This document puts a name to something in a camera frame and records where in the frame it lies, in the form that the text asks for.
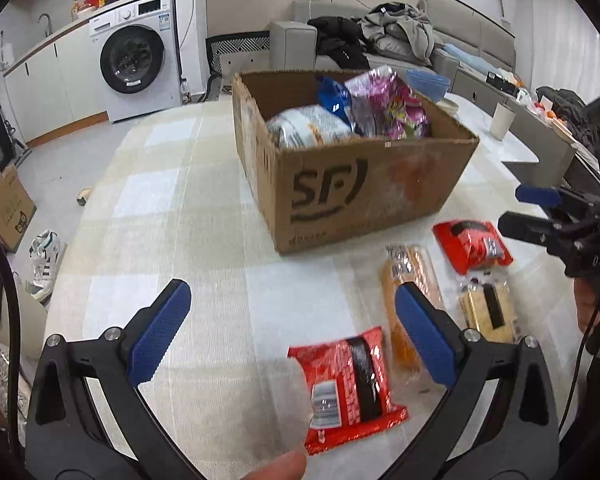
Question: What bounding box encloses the cracker sandwich pack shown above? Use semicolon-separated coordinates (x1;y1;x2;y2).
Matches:
460;278;521;344

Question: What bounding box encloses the orange wafer biscuit pack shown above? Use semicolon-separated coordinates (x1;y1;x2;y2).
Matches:
380;244;444;379

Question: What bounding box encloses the red snack packet barcode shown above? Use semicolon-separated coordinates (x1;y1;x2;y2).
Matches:
287;326;408;455

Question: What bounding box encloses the purple grape candy bag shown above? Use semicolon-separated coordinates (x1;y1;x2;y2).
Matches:
344;65;430;140

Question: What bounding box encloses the blue snack packet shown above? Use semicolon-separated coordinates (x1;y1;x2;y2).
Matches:
315;75;354;130

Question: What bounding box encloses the person's right hand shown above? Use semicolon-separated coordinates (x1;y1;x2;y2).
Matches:
573;278;600;333

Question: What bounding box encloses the person's left hand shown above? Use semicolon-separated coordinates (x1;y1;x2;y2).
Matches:
242;451;306;480

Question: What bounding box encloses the white coffee table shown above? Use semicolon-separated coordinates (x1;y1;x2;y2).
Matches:
445;92;576;188

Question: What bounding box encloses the white cup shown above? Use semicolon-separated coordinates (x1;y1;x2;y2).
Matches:
490;103;516;141

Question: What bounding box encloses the beige plate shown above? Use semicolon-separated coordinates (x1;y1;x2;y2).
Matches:
437;98;460;117

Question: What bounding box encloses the blue bowl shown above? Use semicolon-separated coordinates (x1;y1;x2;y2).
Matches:
406;70;452;103

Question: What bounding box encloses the white sneaker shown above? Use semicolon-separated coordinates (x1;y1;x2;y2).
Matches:
28;230;67;304

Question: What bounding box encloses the grey sofa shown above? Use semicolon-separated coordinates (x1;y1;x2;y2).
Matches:
270;0;516;80

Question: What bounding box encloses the grey jacket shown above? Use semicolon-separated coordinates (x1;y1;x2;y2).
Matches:
358;2;441;67

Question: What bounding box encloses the cardboard box SF logo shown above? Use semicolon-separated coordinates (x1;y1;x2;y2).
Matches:
232;70;479;254

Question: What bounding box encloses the small cardboard box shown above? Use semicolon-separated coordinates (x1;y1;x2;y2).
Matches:
0;165;36;254

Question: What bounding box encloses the white chip bag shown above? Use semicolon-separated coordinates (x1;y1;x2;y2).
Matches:
266;105;354;150

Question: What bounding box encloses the black jacket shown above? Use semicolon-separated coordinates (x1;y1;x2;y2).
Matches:
308;16;370;70

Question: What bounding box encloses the white kitchen cabinet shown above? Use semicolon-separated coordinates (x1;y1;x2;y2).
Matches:
4;26;108;141

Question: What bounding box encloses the white washing machine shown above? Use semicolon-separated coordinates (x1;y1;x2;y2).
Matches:
88;0;182;122

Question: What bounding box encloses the kitchen faucet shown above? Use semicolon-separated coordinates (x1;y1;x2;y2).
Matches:
38;13;53;38

